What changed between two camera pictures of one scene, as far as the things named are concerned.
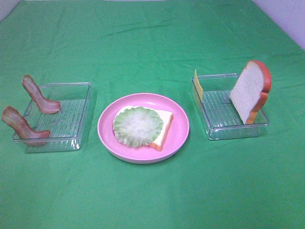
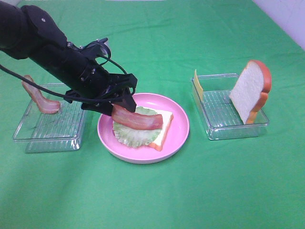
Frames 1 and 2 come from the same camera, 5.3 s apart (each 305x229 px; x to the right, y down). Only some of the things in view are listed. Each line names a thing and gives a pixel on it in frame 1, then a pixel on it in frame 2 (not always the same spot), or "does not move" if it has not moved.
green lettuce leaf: (137, 126) does not move
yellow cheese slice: (198, 86) does not move
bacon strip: (11, 116) -> (125, 117)
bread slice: (167, 117) does not move
